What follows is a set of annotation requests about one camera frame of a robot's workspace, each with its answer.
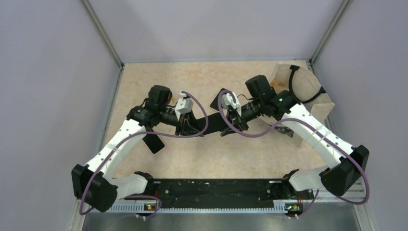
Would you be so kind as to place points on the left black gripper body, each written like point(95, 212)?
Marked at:
point(183, 124)

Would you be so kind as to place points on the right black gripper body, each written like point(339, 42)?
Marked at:
point(241, 123)

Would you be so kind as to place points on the black phone case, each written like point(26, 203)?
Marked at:
point(215, 123)

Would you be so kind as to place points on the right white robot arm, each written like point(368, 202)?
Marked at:
point(345, 163)

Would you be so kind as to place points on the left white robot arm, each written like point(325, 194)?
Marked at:
point(94, 182)

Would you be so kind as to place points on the pink cased phone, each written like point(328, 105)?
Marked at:
point(218, 100)

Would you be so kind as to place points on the white cased phone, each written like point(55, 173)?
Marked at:
point(154, 143)

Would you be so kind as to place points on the printed paper packet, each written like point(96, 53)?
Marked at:
point(279, 128)

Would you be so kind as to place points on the beige tote bag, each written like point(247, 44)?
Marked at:
point(305, 86)

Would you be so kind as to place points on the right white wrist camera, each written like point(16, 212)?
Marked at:
point(229, 100)

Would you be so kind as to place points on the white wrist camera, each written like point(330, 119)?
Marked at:
point(229, 100)
point(184, 105)

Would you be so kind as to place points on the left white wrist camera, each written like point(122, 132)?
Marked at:
point(184, 105)

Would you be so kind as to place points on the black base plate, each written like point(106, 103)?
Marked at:
point(222, 193)

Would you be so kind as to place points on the grey slotted cable duct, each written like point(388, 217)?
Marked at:
point(124, 207)

